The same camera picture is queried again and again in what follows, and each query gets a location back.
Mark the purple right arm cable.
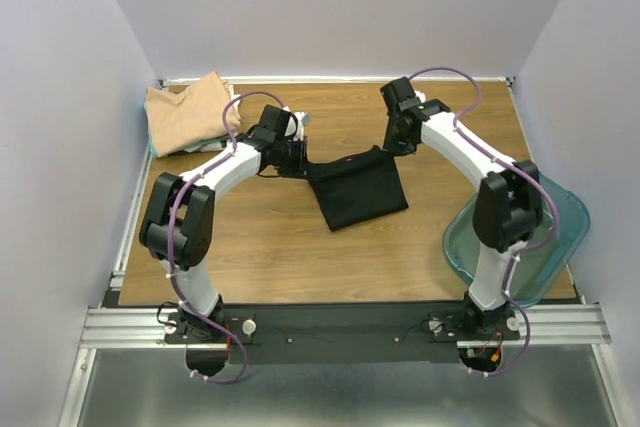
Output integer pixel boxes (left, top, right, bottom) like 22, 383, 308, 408
407, 65, 560, 381

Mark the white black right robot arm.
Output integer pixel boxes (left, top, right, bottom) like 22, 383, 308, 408
380, 77, 543, 339

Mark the folded white printed t shirt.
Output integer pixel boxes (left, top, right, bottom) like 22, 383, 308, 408
183, 84, 241, 153

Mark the folded teal t shirt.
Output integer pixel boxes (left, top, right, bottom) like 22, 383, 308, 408
143, 96, 170, 158

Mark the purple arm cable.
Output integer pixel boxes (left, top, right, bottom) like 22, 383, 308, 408
166, 90, 293, 385
407, 65, 560, 381

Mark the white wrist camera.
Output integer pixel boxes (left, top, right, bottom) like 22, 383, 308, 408
415, 91, 427, 103
285, 108, 311, 141

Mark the folded tan t shirt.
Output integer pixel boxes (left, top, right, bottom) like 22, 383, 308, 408
145, 72, 232, 156

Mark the teal plastic bin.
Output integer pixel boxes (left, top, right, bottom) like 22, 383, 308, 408
442, 175, 590, 308

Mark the black t shirt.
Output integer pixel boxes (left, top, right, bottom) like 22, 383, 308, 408
307, 146, 408, 232

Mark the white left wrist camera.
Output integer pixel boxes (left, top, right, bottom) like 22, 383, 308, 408
285, 108, 311, 141

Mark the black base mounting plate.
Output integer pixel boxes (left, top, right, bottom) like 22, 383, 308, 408
162, 301, 522, 375

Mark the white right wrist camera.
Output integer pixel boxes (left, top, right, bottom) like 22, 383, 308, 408
415, 91, 427, 103

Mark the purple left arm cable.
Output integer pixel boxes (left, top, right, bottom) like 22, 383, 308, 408
166, 90, 293, 385

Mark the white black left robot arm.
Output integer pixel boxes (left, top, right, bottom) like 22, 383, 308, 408
139, 105, 310, 342

